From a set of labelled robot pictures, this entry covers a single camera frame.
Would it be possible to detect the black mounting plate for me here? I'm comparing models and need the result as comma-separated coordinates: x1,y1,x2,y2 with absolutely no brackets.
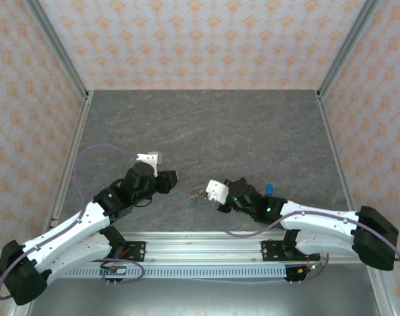
261,240,286,263
120,241,147,263

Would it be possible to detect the aluminium table side rail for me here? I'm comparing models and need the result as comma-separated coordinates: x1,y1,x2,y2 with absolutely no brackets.
5,91,95,316
316,91,398,316

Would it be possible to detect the aluminium frame post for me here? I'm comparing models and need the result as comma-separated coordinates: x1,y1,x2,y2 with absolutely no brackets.
24,0,91,99
316,0,382,99

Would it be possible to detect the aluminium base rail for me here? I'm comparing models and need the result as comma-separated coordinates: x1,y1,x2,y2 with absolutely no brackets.
87,231,362,264

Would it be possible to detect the small controller board with wires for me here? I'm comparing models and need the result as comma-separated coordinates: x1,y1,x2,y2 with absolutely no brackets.
99,261,128,276
297,253,329,276

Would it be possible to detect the slotted grey cable duct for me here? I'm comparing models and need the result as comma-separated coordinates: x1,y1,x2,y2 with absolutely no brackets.
55,265,288,279

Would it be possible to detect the clear plastic bag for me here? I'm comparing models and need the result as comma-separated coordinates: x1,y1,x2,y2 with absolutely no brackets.
188,187,207,203

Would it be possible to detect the grey metal panel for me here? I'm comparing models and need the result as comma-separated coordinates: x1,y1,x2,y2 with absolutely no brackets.
25,278,384,316

